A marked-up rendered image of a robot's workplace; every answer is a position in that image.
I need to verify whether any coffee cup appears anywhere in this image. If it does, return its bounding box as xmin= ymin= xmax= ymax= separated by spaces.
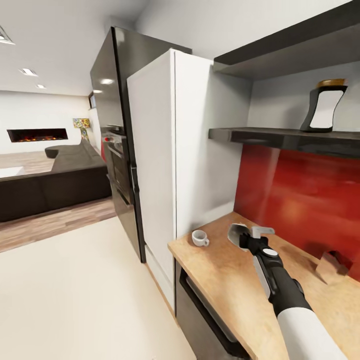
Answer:
xmin=192 ymin=229 xmax=209 ymax=247

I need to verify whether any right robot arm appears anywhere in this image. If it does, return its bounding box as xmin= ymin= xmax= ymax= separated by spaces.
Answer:
xmin=239 ymin=226 xmax=348 ymax=360

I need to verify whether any paper coffee filter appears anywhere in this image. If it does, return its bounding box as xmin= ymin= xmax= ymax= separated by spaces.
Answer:
xmin=227 ymin=223 xmax=252 ymax=247

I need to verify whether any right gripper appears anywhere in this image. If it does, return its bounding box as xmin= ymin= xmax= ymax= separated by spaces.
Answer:
xmin=239 ymin=234 xmax=269 ymax=251

